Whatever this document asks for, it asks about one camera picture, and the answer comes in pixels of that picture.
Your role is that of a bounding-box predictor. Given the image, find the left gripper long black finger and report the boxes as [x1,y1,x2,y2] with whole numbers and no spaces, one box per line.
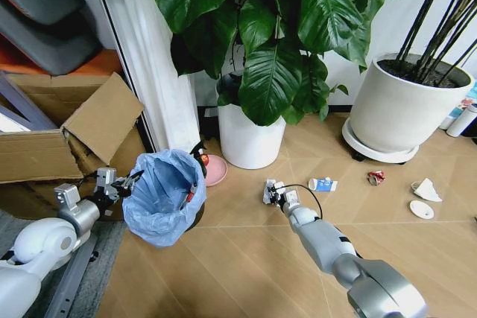
[117,169,146,190]

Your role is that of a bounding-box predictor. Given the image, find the left gripper short black finger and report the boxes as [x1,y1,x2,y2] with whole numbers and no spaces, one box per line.
[111,185,133,200]

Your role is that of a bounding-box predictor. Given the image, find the trash bin with blue bag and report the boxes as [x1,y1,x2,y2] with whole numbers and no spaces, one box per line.
[121,148,207,249]

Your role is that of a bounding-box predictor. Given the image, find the red item inside bin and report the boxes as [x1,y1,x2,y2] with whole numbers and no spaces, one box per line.
[180,181,199,210]

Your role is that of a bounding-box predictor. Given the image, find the white blue milk carton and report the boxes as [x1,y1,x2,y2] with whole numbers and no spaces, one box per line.
[307,177,339,194]

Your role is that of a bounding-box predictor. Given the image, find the white cylindrical plant pot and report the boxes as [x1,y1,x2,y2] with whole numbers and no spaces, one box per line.
[217,103,288,171]

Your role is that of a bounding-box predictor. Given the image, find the pink round dish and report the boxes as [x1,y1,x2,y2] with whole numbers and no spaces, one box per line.
[203,153,229,188]

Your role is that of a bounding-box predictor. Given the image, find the black red spray bottle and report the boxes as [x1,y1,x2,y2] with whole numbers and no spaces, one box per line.
[189,140,210,179]

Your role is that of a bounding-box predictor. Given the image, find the brown cardboard box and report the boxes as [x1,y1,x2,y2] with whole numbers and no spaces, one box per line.
[0,71,147,222]

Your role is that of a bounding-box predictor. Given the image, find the crushed red can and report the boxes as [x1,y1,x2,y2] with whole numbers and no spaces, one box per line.
[367,170,386,187]

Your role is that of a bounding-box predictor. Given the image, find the white wheeled planter tray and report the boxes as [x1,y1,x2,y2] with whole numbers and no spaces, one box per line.
[341,118,421,165]

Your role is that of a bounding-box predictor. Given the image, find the white curtain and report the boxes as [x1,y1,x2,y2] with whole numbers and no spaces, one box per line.
[94,0,203,153]

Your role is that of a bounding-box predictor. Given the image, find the large broad-leaf green plant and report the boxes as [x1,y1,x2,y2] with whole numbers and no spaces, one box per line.
[76,0,426,127]

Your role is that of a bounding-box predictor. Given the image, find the round white cup lid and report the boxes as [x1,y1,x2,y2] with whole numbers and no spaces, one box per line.
[408,199,436,220]

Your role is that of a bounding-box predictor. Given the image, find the large white round planter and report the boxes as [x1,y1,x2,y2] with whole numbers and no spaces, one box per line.
[350,52,476,154]

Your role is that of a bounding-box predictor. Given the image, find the crushed white paper cup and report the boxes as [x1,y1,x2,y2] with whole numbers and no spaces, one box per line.
[411,177,443,203]

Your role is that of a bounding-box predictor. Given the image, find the grey cushioned seat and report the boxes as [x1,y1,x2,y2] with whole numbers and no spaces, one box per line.
[0,0,102,77]

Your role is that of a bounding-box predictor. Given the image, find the white bottle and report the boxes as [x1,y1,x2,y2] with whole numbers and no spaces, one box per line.
[446,103,477,139]

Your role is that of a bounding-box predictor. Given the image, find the colourful printed box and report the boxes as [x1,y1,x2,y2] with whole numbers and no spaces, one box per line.
[438,82,477,131]

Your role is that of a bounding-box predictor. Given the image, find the dark thin plant stems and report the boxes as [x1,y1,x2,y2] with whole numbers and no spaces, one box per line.
[394,0,477,87]

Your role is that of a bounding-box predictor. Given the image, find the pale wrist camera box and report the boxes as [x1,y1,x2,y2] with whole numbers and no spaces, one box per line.
[283,189,301,208]
[95,168,116,197]

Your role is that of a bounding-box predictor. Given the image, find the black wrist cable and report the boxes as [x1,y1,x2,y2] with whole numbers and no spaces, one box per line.
[277,183,323,222]

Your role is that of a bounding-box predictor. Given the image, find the grey metal floor rail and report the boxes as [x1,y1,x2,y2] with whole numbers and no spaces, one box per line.
[43,238,99,318]

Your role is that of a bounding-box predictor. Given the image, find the grey purple flat frame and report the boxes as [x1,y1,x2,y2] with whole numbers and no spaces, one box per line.
[0,70,57,133]

